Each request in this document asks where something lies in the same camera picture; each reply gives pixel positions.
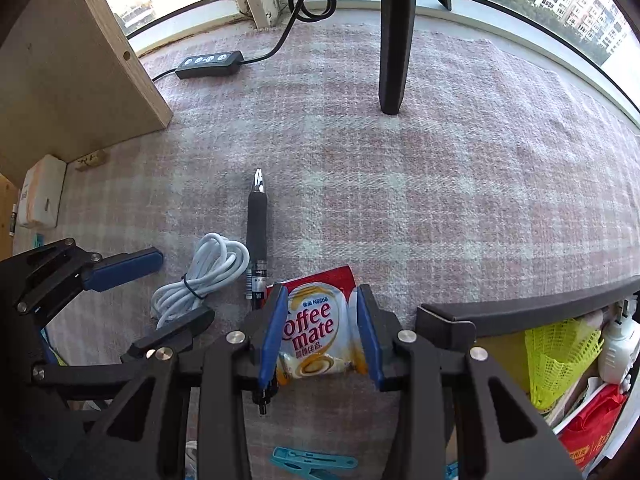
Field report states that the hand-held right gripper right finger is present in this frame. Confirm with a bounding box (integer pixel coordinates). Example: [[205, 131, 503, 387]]
[[350, 284, 586, 480]]

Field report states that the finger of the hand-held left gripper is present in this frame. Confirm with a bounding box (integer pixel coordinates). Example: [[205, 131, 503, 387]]
[[30, 306, 217, 403], [0, 239, 164, 330]]

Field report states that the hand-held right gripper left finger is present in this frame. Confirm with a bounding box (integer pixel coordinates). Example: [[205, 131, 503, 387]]
[[60, 284, 291, 480]]

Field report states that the coffee creamer packet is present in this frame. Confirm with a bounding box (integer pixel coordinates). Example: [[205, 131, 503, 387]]
[[265, 265, 372, 388]]

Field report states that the thick white cable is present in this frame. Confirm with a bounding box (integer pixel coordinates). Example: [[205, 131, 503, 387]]
[[150, 232, 251, 332]]

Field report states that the orange and white tissue pack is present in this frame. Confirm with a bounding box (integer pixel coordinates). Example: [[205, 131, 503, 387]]
[[17, 154, 68, 231]]

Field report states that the blue clothes peg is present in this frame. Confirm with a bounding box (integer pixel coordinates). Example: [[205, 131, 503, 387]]
[[271, 446, 359, 477]]

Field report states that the black storage box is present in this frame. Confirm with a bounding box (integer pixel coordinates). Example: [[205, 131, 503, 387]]
[[415, 275, 640, 480]]

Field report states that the black pen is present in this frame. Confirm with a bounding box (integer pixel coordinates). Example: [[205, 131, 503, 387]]
[[244, 169, 274, 418]]

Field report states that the pink plaid rug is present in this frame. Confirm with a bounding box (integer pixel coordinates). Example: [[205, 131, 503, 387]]
[[10, 22, 640, 480]]

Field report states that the yellow plastic shuttlecock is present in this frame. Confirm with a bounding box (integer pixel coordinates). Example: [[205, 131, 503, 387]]
[[524, 317, 605, 413]]

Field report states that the wooden board panel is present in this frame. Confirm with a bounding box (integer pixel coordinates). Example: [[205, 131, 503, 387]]
[[0, 0, 174, 177]]

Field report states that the cream oval plastic item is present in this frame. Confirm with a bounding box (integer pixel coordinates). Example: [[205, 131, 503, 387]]
[[575, 310, 607, 332]]

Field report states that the red bag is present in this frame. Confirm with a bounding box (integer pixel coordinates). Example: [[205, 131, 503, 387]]
[[555, 385, 628, 472]]

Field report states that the white charger plug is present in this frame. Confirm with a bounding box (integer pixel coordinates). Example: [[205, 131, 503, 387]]
[[597, 297, 640, 391]]

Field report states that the black tripod leg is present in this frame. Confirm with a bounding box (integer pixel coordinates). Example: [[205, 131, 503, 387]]
[[378, 0, 454, 115]]

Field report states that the black power cable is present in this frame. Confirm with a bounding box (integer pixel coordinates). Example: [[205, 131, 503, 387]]
[[150, 0, 339, 84]]

